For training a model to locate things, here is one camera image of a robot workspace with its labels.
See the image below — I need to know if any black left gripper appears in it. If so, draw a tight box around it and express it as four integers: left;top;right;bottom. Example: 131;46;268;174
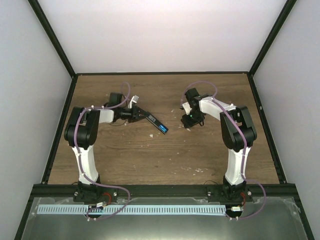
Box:
117;105;149;123

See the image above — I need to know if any black remote control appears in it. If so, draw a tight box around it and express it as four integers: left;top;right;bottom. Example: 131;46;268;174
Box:
146;114;169;133

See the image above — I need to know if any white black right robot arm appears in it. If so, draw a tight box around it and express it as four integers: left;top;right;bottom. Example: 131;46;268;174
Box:
181;88;257;202

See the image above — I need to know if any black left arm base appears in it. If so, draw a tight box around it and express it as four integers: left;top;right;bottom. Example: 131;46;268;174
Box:
73;185;118;204

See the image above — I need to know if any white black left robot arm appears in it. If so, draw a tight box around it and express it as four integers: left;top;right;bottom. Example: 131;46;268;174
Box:
64;92;151;202

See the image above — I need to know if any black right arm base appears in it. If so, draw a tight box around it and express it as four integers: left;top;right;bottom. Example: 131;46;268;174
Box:
205;184;253;203

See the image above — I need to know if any clear acrylic front panel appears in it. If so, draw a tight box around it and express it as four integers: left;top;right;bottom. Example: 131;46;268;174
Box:
21;197;308;240

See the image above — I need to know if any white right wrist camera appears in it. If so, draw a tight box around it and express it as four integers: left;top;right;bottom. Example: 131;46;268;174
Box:
180;102;192;115

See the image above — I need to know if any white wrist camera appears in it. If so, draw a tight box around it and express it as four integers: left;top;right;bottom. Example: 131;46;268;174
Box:
180;102;192;115
128;95;139;109

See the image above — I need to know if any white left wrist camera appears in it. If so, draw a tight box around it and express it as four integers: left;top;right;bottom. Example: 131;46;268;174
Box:
128;95;139;109

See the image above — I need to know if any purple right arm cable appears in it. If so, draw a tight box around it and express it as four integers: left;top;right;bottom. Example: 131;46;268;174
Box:
180;80;267;221

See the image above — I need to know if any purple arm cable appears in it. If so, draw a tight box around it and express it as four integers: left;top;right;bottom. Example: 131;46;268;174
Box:
74;81;131;222
180;80;267;221

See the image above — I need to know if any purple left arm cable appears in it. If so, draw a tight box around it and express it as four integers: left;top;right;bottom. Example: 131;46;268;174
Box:
74;81;131;222

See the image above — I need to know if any black table frame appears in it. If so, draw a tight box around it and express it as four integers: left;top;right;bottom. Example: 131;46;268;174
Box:
13;0;316;240

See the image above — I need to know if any light blue slotted cable duct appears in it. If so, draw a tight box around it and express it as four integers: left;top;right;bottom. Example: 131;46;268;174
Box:
36;204;226;216

